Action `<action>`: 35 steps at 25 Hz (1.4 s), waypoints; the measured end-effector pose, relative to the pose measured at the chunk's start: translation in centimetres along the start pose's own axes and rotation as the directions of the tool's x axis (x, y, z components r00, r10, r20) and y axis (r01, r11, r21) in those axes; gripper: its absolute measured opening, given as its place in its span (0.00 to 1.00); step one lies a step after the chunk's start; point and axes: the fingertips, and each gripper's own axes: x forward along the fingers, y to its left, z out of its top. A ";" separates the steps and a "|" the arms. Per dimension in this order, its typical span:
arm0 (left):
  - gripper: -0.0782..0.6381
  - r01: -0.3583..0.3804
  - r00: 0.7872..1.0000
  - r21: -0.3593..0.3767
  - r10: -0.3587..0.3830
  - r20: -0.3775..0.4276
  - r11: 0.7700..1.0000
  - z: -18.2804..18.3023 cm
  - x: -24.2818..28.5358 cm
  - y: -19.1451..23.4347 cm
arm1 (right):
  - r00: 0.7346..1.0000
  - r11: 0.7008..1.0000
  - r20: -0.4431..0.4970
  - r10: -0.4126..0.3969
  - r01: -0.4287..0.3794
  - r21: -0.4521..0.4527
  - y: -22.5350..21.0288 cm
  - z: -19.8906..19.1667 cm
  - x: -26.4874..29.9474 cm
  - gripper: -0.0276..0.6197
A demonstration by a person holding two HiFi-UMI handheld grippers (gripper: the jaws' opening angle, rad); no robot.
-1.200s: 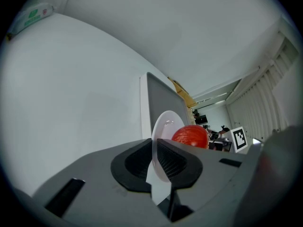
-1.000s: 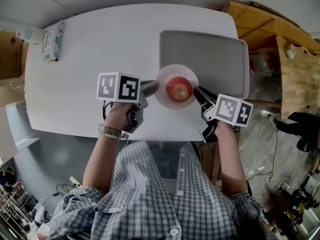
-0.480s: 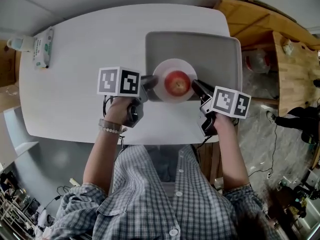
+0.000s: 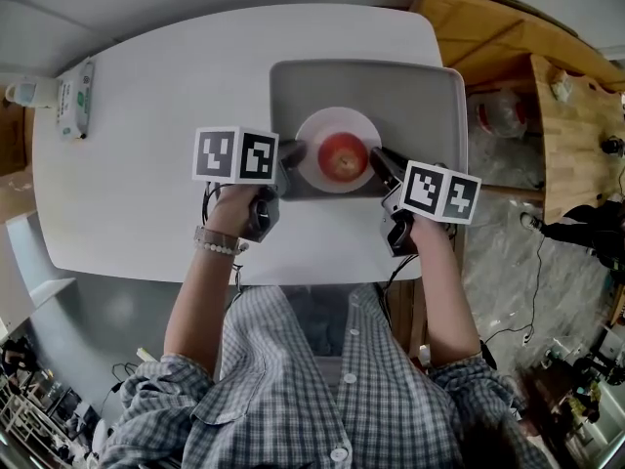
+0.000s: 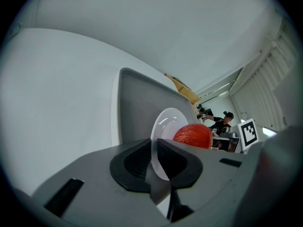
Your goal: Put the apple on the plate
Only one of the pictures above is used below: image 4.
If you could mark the person's left forearm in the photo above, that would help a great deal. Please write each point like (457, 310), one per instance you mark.
(195, 311)

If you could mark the curved wooden platform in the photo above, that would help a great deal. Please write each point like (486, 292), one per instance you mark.
(410, 315)

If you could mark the large flat cardboard box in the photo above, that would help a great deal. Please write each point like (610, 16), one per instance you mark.
(488, 32)

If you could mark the white green tissue packet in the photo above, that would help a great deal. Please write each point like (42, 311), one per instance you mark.
(75, 100)

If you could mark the white round plate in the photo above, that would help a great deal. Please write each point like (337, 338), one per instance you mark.
(337, 120)

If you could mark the grey rectangular tray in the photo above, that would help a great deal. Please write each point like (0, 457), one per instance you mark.
(415, 105)

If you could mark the grey plaid shirt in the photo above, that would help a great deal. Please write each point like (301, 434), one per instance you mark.
(312, 398)

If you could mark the red apple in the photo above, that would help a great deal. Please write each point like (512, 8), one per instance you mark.
(342, 157)

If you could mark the white table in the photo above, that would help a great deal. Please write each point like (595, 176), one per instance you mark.
(146, 164)

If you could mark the beige wristband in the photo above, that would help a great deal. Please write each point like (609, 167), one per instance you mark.
(215, 235)

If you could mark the crumpled clear bag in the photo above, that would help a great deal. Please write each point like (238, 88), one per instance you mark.
(561, 86)

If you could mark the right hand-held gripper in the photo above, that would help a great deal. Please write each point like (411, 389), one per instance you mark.
(439, 193)

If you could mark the person's left hand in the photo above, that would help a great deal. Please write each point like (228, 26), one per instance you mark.
(229, 210)

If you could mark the clear plastic water jug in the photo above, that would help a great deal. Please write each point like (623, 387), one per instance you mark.
(500, 115)

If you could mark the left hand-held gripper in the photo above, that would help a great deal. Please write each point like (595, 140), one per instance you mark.
(215, 154)

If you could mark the person's right forearm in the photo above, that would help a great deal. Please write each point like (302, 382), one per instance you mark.
(446, 301)

